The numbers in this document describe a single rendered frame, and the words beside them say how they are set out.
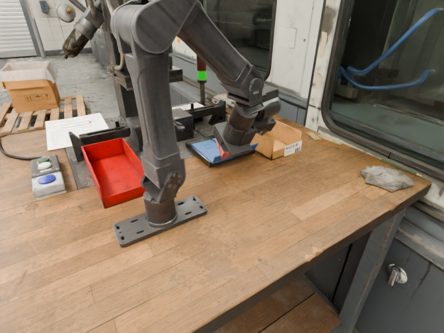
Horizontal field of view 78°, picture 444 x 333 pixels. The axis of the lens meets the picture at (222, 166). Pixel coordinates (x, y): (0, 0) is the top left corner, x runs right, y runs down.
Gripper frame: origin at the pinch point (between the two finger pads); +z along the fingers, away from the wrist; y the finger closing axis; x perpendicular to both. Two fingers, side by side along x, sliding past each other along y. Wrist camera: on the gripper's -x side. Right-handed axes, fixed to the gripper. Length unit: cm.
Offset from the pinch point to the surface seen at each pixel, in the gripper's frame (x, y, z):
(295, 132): -26.1, 0.0, -2.6
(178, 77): 2.8, 28.9, -4.0
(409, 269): -49, -53, 13
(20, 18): 71, 821, 465
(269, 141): -14.7, -0.8, -3.0
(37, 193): 46.6, 7.7, 7.2
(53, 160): 42.1, 20.6, 13.4
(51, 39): 11, 798, 513
